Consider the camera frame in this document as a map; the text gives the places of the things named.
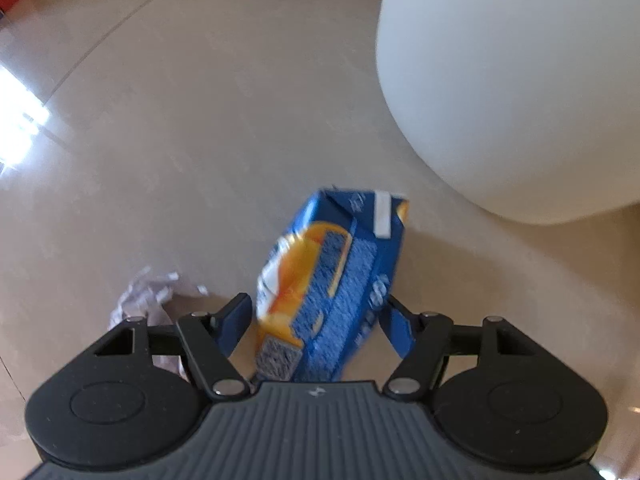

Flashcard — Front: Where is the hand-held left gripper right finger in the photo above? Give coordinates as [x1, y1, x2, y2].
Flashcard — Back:
[379, 295, 540, 402]

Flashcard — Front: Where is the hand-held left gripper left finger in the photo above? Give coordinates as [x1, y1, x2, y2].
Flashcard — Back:
[94, 293, 252, 402]

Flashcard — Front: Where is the blue juice carton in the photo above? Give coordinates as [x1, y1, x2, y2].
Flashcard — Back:
[254, 187, 411, 383]

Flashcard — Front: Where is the white plastic trash bin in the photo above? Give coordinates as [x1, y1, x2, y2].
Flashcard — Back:
[375, 0, 640, 226]

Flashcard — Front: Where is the crumpled grey paper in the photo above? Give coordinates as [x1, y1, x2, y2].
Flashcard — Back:
[109, 266, 210, 378]

